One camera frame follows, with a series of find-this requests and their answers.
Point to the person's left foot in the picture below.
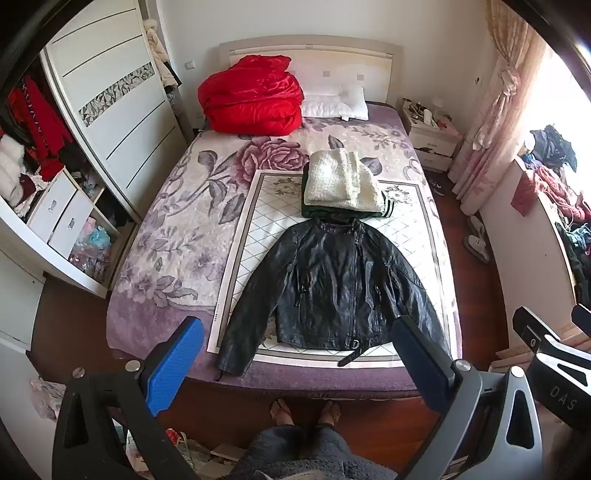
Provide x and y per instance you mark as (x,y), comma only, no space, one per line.
(281,410)

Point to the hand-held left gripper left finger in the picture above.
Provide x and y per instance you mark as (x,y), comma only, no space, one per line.
(178,364)

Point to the scattered papers and packets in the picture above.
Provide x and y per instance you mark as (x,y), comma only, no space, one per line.
(194,450)

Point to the red hanging clothes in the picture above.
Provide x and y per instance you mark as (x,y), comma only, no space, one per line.
(34,115)

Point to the cream fleece folded garment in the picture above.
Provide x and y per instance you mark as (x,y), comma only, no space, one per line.
(344,182)

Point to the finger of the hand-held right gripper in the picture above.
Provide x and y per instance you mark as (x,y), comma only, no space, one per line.
(561,392)
(582,316)

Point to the pink cloth on floor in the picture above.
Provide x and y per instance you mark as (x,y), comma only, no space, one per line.
(46,397)

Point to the pile of mixed clothes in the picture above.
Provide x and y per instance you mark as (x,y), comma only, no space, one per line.
(558,184)

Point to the white pillow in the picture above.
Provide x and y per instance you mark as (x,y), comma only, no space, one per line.
(334,104)

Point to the dark green folded garment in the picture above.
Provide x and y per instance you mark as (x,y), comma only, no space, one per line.
(318,211)

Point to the purple floral blanket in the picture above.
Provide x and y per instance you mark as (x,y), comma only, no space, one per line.
(184,221)

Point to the pink floral curtain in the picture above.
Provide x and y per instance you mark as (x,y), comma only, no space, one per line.
(498,120)

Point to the white nightstand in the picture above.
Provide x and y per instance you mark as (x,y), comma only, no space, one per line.
(431,141)

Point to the bed with beige headboard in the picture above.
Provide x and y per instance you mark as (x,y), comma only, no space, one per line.
(314,60)

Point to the clutter on nightstand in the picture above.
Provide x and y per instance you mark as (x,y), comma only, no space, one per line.
(422,113)

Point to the white sliding-door wardrobe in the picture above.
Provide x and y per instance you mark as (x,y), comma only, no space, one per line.
(115,106)

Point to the person's right foot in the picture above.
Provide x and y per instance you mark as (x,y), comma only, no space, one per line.
(328,410)

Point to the red quilt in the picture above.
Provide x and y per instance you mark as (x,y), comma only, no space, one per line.
(251,99)

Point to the black leather jacket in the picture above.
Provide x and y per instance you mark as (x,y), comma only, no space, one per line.
(332,286)

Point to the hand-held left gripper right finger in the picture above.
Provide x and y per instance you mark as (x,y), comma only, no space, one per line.
(422,364)

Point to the white fur garment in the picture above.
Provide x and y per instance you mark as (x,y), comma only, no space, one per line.
(11,166)

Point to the dark slipper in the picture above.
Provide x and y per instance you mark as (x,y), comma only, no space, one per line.
(436,185)

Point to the white diamond-patterned mat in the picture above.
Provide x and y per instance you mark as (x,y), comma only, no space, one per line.
(258,230)

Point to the pastel clothes pile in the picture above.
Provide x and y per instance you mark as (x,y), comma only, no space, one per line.
(92,240)

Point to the white slipper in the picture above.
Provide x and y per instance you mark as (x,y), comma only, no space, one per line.
(478,248)
(476,226)

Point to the person's grey fleece pants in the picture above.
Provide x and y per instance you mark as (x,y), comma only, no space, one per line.
(318,457)

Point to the person's foot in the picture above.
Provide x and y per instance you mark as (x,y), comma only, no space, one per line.
(328,410)
(281,410)

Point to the cream cloth bundle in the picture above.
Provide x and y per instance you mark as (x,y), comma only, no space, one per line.
(157,50)

